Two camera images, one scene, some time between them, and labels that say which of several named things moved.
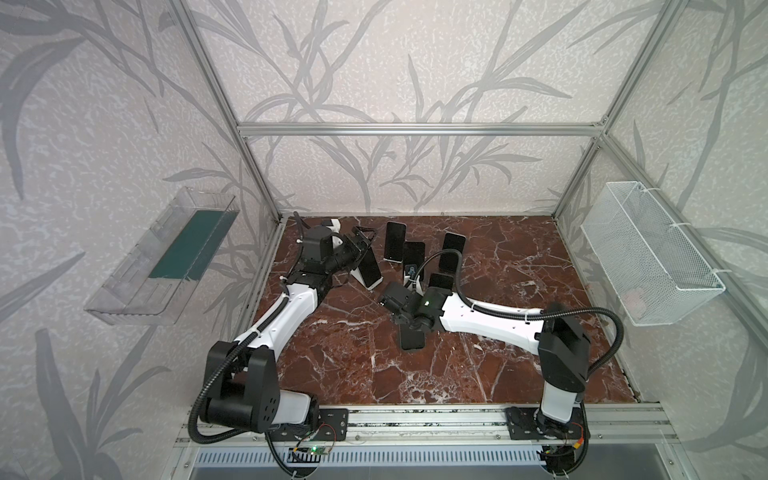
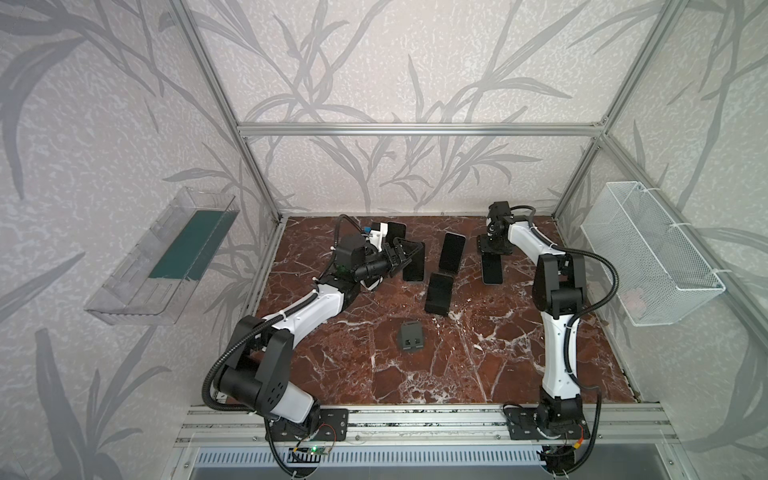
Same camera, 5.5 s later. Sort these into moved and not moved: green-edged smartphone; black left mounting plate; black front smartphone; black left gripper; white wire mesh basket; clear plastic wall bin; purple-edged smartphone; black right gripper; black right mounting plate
Moved: black right gripper; black front smartphone; black left gripper
Not moved: green-edged smartphone; purple-edged smartphone; black right mounting plate; black left mounting plate; clear plastic wall bin; white wire mesh basket
